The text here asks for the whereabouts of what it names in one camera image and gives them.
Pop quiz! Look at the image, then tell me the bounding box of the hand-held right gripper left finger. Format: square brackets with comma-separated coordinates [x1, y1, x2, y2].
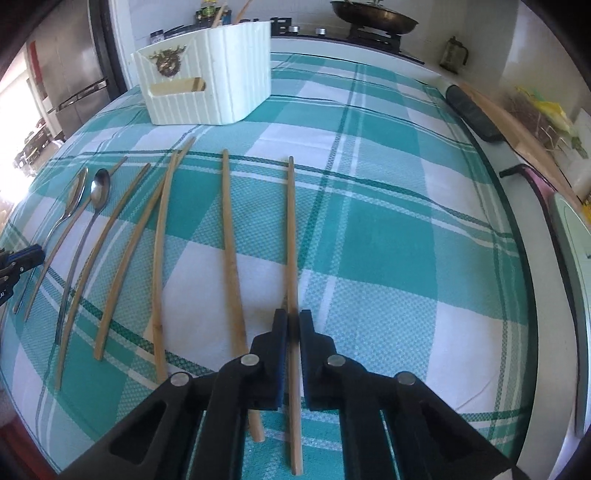
[60, 308, 289, 480]

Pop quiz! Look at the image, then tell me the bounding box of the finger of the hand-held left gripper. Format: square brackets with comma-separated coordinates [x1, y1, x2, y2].
[0, 244, 45, 288]

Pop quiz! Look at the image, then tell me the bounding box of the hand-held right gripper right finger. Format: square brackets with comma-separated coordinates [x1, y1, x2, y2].
[299, 309, 529, 480]

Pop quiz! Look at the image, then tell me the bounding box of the cream ribbed utensil holder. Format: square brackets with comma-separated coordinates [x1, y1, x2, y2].
[131, 21, 272, 126]

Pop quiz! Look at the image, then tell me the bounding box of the metal spoon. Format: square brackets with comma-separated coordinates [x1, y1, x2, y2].
[13, 167, 89, 315]
[54, 169, 112, 346]

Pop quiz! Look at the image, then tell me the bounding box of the teal checked tablecloth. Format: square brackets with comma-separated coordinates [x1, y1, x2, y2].
[0, 51, 541, 480]

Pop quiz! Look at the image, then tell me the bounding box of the steel refrigerator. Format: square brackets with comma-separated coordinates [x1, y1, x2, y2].
[25, 0, 109, 134]

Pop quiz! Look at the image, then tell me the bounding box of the pale green appliance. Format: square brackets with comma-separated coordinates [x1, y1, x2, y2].
[547, 191, 591, 439]

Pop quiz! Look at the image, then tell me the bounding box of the black oblong tray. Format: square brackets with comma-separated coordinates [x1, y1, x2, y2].
[445, 85, 502, 142]

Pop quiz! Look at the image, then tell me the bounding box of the green label sauce bottle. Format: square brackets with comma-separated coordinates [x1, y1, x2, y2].
[196, 0, 220, 24]

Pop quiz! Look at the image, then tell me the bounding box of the wooden cutting board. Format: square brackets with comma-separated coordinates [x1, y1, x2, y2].
[462, 83, 583, 205]

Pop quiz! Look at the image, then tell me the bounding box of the yellow green bag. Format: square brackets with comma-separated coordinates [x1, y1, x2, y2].
[515, 85, 578, 136]

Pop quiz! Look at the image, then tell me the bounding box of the dark wok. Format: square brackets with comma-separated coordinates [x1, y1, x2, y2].
[330, 0, 419, 33]

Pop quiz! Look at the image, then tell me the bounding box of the pink pan with black handle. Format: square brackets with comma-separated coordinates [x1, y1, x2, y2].
[499, 164, 560, 204]

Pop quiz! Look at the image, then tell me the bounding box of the glass jar with handle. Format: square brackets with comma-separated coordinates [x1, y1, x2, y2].
[441, 37, 469, 75]

